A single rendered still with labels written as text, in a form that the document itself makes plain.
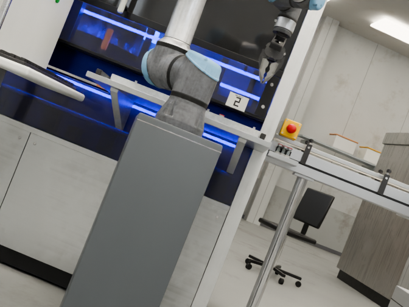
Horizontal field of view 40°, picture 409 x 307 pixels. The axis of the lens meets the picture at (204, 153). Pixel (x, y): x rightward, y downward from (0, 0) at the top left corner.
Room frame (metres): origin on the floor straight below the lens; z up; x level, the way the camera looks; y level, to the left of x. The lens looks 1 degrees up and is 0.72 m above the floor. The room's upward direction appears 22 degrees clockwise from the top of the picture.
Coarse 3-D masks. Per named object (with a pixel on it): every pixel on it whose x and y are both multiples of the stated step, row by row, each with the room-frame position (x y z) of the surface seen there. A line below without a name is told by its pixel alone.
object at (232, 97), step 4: (228, 96) 2.38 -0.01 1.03; (232, 96) 2.38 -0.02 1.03; (236, 96) 2.38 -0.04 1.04; (240, 96) 2.38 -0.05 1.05; (228, 100) 2.38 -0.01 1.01; (232, 100) 2.38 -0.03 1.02; (236, 100) 2.38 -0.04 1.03; (244, 100) 2.38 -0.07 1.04; (248, 100) 2.38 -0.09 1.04; (228, 104) 2.38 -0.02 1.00; (232, 104) 2.38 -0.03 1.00; (236, 104) 2.38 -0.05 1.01; (240, 104) 2.38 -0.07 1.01; (244, 104) 2.38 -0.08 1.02; (236, 108) 2.38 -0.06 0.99; (240, 108) 2.38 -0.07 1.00; (244, 108) 2.38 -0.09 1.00
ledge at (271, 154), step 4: (268, 152) 2.37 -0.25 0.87; (272, 152) 2.37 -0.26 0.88; (268, 156) 2.44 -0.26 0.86; (272, 156) 2.37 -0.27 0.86; (276, 156) 2.37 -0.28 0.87; (280, 156) 2.37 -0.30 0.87; (280, 160) 2.42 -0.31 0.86; (284, 160) 2.37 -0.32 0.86; (288, 160) 2.37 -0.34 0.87; (292, 160) 2.36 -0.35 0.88; (292, 164) 2.38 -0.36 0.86; (296, 164) 2.36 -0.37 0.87
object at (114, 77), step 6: (114, 78) 2.15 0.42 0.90; (120, 78) 2.15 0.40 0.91; (126, 84) 2.15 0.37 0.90; (132, 84) 2.14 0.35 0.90; (138, 84) 2.14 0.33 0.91; (138, 90) 2.14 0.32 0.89; (144, 90) 2.14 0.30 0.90; (150, 90) 2.14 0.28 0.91; (156, 96) 2.14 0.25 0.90; (162, 96) 2.14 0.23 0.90; (168, 96) 2.14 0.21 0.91
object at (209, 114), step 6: (210, 114) 2.12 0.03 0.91; (216, 120) 2.12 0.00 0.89; (222, 120) 2.12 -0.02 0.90; (228, 120) 2.12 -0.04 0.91; (234, 126) 2.12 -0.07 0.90; (240, 126) 2.12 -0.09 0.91; (246, 126) 2.12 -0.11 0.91; (246, 132) 2.12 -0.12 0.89; (252, 132) 2.12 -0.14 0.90; (258, 132) 2.12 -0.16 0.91
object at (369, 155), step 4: (360, 148) 11.81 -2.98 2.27; (364, 148) 11.64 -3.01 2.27; (368, 148) 11.51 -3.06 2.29; (360, 152) 11.73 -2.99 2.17; (364, 152) 11.56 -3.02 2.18; (368, 152) 11.49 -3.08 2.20; (372, 152) 11.51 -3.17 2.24; (376, 152) 11.52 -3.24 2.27; (380, 152) 11.52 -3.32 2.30; (360, 156) 11.66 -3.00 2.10; (364, 156) 11.50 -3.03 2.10; (368, 156) 11.50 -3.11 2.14; (372, 156) 11.51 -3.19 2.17; (376, 156) 11.52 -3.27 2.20; (368, 160) 11.50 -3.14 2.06; (372, 160) 11.52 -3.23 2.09; (376, 160) 11.53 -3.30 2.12
